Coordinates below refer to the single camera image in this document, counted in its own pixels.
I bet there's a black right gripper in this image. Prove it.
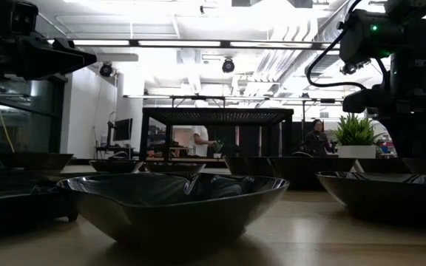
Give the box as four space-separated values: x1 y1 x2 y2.
342 87 426 160

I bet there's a black ceiling spotlight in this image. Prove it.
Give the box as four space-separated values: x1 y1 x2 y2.
99 61 115 78
221 58 236 74

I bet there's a green plant in white pot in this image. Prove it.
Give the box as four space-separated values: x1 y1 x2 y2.
331 112 385 160

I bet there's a person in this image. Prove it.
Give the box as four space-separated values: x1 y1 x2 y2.
187 125 217 158
303 118 334 158

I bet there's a black computer monitor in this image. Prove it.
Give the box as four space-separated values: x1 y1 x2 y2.
112 117 134 143

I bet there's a black office desk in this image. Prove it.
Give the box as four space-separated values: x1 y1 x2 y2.
95 146 137 160

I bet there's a long overhead light bar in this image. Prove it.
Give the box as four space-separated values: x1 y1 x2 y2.
46 38 426 52

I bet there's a black perforated metal rack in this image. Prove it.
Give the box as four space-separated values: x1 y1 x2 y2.
138 106 294 173

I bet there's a small potted plant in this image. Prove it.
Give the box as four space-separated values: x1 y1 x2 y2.
212 139 224 160

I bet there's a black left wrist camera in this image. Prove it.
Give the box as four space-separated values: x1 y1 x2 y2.
0 0 39 37

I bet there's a yellow hanging cable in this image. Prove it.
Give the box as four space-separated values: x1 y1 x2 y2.
0 83 16 153

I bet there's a black aluminium table frame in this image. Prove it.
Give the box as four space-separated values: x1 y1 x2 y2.
61 157 236 171

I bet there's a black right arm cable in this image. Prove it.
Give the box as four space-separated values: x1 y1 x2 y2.
305 20 368 90

